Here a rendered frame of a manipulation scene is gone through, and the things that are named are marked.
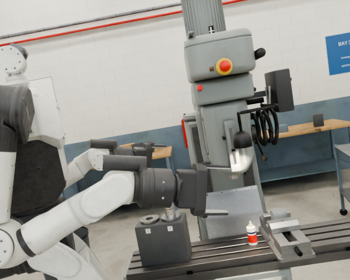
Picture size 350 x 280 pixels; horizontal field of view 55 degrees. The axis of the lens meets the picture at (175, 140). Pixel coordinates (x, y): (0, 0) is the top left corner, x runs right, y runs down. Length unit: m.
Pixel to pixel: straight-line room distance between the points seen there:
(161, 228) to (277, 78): 0.91
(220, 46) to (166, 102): 4.45
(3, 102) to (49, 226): 0.26
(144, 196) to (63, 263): 0.35
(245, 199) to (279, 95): 0.60
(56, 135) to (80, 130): 5.11
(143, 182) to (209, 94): 0.72
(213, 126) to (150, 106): 4.34
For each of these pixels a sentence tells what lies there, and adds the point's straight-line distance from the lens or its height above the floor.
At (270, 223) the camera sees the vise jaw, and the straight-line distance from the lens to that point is 1.57.
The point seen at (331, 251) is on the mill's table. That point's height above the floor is 0.92.
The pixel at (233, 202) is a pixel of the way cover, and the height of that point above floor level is 1.05.
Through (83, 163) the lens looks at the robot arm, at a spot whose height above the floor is 1.50.
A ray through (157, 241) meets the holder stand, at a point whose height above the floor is 1.07.
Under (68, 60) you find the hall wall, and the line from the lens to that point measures 6.03.
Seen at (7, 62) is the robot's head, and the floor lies 1.84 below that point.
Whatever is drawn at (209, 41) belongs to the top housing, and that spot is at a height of 1.86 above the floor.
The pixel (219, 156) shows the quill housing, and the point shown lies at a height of 1.40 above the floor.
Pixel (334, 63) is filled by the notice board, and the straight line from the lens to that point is 6.22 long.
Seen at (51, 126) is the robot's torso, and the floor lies 1.66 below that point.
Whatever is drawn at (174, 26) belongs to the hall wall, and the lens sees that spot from 5.79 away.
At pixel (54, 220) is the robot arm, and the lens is 0.74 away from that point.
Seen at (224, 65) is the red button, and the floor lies 1.76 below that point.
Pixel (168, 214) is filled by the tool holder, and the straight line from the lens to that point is 1.53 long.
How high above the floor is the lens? 1.68
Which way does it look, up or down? 7 degrees down
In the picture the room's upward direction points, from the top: 10 degrees counter-clockwise
